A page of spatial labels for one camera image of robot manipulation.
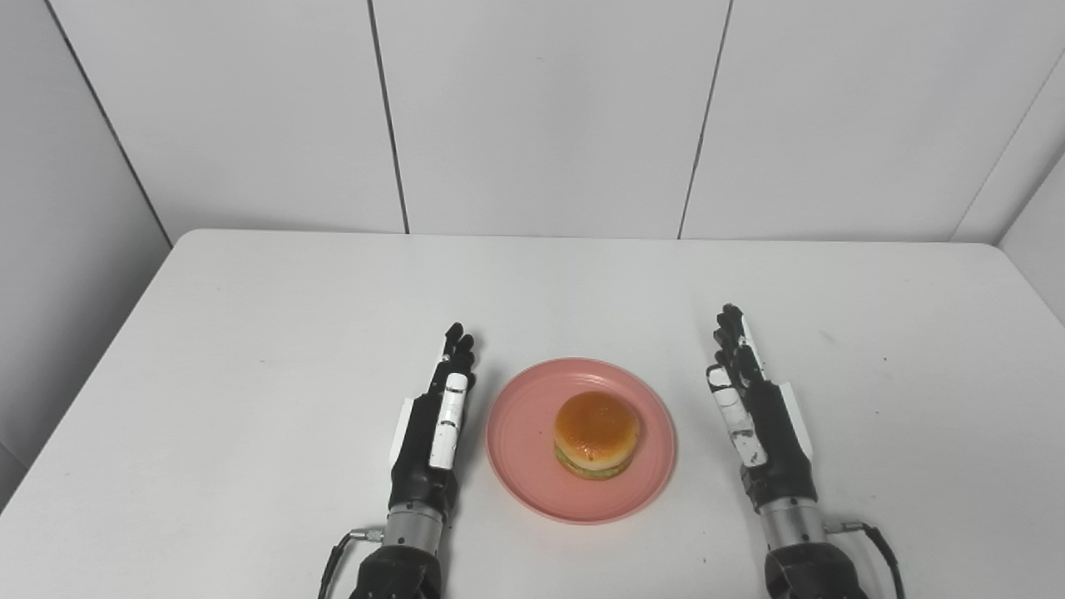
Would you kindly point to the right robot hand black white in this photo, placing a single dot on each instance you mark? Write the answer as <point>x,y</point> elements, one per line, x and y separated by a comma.
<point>770,433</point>

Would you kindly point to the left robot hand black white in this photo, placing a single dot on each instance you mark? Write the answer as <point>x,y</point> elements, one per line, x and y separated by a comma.
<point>424,449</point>

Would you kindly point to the pink round plate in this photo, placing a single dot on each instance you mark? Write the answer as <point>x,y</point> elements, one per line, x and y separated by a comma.
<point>524,449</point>

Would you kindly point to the toy hamburger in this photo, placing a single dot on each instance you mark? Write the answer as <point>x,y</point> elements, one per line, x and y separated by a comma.
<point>596,433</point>

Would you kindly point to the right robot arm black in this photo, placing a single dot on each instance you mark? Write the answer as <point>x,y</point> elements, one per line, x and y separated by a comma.
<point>803,557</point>

